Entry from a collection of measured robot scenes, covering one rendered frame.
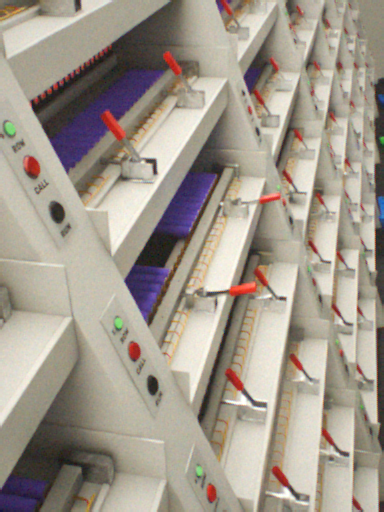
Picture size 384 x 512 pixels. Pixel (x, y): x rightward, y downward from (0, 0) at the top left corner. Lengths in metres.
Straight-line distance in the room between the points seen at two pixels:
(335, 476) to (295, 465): 0.25
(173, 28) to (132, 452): 0.75
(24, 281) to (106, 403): 0.14
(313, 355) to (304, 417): 0.18
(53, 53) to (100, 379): 0.31
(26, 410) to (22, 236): 0.13
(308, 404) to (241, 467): 0.38
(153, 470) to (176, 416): 0.07
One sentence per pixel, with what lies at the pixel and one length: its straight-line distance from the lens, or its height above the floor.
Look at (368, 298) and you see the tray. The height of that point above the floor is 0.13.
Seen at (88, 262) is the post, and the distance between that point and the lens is 0.58.
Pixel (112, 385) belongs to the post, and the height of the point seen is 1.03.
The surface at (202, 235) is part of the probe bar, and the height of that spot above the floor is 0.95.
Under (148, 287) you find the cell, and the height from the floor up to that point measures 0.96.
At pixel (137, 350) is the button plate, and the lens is 0.61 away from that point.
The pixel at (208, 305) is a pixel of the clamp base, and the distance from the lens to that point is 0.83.
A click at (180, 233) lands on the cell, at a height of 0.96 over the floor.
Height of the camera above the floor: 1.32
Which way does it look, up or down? 24 degrees down
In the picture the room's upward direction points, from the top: 25 degrees counter-clockwise
